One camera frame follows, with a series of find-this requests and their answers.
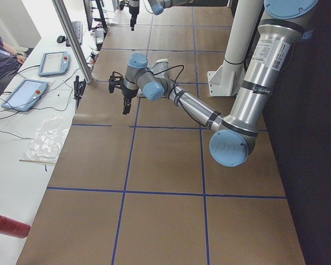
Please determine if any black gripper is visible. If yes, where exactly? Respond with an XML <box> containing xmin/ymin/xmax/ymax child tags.
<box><xmin>129</xmin><ymin>6</ymin><xmax>138</xmax><ymax>31</ymax></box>
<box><xmin>122</xmin><ymin>86</ymin><xmax>138</xmax><ymax>115</ymax></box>

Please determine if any striped polo shirt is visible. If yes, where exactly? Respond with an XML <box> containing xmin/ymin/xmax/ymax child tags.
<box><xmin>136</xmin><ymin>57</ymin><xmax>173</xmax><ymax>98</ymax></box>

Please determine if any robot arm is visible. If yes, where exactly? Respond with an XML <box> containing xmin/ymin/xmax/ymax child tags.
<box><xmin>124</xmin><ymin>0</ymin><xmax>194</xmax><ymax>31</ymax></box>
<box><xmin>119</xmin><ymin>1</ymin><xmax>317</xmax><ymax>167</ymax></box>

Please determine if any black computer monitor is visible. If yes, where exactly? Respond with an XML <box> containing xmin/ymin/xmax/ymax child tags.
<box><xmin>83</xmin><ymin>0</ymin><xmax>108</xmax><ymax>32</ymax></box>

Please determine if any black keyboard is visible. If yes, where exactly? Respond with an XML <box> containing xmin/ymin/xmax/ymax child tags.
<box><xmin>71</xmin><ymin>21</ymin><xmax>83</xmax><ymax>45</ymax></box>

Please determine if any black computer mouse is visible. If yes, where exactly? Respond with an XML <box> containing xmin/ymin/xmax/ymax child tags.
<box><xmin>56</xmin><ymin>35</ymin><xmax>66</xmax><ymax>44</ymax></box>

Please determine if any upper teach pendant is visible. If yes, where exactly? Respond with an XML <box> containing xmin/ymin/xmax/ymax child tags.
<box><xmin>38</xmin><ymin>51</ymin><xmax>70</xmax><ymax>77</ymax></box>

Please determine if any teach pendant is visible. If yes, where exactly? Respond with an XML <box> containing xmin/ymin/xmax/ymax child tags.
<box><xmin>38</xmin><ymin>51</ymin><xmax>70</xmax><ymax>77</ymax></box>
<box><xmin>1</xmin><ymin>79</ymin><xmax>49</xmax><ymax>112</ymax></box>

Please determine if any clear plastic bag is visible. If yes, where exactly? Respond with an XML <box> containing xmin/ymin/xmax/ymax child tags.
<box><xmin>20</xmin><ymin>115</ymin><xmax>72</xmax><ymax>165</ymax></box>

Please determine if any lower teach pendant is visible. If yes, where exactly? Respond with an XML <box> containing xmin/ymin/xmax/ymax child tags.
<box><xmin>1</xmin><ymin>79</ymin><xmax>49</xmax><ymax>112</ymax></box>

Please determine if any seated person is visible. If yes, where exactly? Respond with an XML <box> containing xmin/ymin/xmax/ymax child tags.
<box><xmin>0</xmin><ymin>36</ymin><xmax>26</xmax><ymax>95</ymax></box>

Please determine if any red cylinder bottle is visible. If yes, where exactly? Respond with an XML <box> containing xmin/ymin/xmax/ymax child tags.
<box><xmin>0</xmin><ymin>215</ymin><xmax>31</xmax><ymax>239</ymax></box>

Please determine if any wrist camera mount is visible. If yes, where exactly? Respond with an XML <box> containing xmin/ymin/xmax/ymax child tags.
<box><xmin>108</xmin><ymin>71</ymin><xmax>124</xmax><ymax>93</ymax></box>
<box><xmin>119</xmin><ymin>0</ymin><xmax>130</xmax><ymax>10</ymax></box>

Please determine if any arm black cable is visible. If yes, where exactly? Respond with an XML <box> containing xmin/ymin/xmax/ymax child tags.
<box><xmin>151</xmin><ymin>64</ymin><xmax>210</xmax><ymax>128</ymax></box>

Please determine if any aluminium frame post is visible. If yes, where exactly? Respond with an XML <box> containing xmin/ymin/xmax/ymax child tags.
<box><xmin>52</xmin><ymin>0</ymin><xmax>93</xmax><ymax>84</ymax></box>

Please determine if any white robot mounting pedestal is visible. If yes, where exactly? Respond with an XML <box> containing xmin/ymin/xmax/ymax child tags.
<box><xmin>207</xmin><ymin>0</ymin><xmax>264</xmax><ymax>97</ymax></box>

